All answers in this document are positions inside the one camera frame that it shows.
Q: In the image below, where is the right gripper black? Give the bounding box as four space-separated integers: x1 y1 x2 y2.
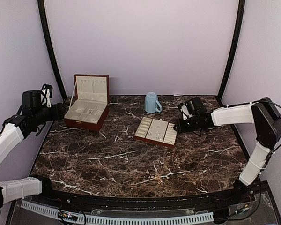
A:
174 115 200 134

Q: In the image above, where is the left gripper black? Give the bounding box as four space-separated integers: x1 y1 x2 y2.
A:
33 102 66 126

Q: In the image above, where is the brown jewelry tray cream lining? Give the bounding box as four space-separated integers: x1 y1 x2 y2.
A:
134 117 177 148

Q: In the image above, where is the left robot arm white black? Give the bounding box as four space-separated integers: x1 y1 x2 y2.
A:
0 103 66 209

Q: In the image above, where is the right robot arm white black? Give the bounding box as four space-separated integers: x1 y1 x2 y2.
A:
174 97 281 203

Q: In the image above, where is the brown jewelry box cream lining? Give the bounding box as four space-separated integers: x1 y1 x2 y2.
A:
64 74 110 132

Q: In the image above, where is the light blue mug upside down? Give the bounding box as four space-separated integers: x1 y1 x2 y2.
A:
144 92 162 113

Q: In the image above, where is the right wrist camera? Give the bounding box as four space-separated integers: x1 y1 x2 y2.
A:
178 97 207 120

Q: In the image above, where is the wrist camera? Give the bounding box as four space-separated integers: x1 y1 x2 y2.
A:
22 84 53 109
178 97 207 120

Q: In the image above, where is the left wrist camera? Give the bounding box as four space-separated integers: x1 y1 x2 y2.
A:
22 84 53 109

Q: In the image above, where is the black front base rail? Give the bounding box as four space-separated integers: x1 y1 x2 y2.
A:
25 189 234 212

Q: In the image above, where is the right black frame post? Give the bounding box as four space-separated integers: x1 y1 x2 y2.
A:
217 0 245 101

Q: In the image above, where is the black frame post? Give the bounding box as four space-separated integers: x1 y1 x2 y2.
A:
37 0 67 101
217 0 245 101

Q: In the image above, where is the white slotted cable duct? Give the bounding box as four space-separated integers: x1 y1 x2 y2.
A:
21 200 214 225

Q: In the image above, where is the left black frame post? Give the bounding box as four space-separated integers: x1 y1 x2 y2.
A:
37 0 67 101

